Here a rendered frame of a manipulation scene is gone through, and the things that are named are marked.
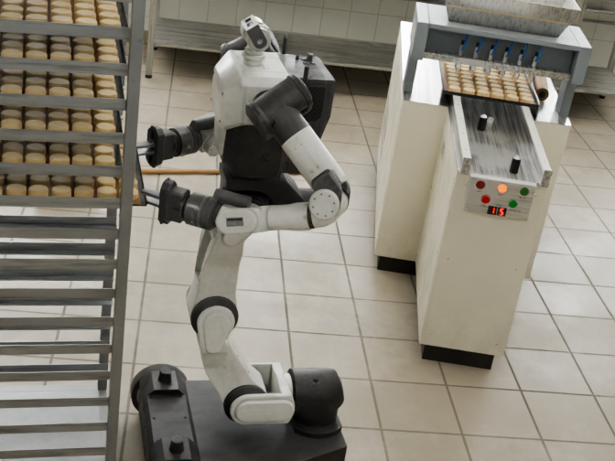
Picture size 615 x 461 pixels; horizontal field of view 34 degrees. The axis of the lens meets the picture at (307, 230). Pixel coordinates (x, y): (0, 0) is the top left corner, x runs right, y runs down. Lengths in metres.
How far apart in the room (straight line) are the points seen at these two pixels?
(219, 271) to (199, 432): 0.59
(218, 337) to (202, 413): 0.42
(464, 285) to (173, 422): 1.29
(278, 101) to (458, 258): 1.52
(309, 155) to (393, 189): 2.00
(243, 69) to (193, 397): 1.22
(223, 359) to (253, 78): 0.91
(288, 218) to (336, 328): 1.70
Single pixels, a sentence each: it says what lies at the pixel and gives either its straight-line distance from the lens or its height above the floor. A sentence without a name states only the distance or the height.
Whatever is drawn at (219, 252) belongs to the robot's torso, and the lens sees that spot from 2.91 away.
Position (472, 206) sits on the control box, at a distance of 3.76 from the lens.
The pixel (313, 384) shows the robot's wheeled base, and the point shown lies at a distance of 3.28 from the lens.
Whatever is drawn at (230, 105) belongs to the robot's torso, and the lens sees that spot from 2.69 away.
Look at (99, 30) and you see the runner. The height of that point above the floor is 1.50.
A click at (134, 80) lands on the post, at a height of 1.40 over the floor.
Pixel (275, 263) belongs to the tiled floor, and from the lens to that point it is 4.63.
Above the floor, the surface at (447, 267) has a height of 0.44.
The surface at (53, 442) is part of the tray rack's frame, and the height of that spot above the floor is 0.15.
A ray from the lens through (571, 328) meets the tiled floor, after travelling 4.63.
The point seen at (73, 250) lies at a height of 0.68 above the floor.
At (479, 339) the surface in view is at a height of 0.15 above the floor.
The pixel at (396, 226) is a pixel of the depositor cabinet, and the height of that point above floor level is 0.25.
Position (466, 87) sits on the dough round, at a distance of 4.41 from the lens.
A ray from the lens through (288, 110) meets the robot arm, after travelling 2.55.
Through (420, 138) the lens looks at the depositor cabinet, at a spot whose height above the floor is 0.68.
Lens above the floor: 2.23
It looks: 27 degrees down
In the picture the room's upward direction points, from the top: 9 degrees clockwise
